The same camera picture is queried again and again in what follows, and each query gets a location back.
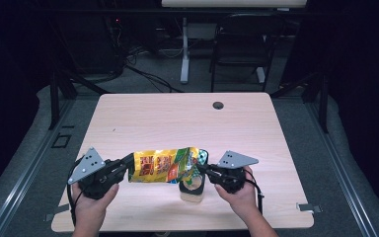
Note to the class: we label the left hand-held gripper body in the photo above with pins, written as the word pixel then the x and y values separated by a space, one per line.
pixel 90 168

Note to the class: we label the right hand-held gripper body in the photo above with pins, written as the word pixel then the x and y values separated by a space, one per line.
pixel 233 171

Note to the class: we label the yellow snack bag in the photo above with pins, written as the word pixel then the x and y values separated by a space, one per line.
pixel 161 166

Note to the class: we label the person's right hand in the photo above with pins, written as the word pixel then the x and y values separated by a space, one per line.
pixel 242 199

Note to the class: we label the person's left hand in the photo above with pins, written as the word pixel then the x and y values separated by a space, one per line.
pixel 90 210

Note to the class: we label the white desk leg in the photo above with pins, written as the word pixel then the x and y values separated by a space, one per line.
pixel 185 56
pixel 260 75

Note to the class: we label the dark equipment cabinet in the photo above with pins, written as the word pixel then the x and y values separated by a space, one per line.
pixel 89 42

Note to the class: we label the black chair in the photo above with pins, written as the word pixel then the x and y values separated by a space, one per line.
pixel 243 46

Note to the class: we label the metal table bracket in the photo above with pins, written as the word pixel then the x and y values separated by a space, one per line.
pixel 309 207
pixel 56 212

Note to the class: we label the aluminium floor rail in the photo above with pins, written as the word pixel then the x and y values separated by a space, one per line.
pixel 342 177
pixel 23 181

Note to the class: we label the black metal frame stand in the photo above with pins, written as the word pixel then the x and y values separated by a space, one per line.
pixel 323 102
pixel 54 98

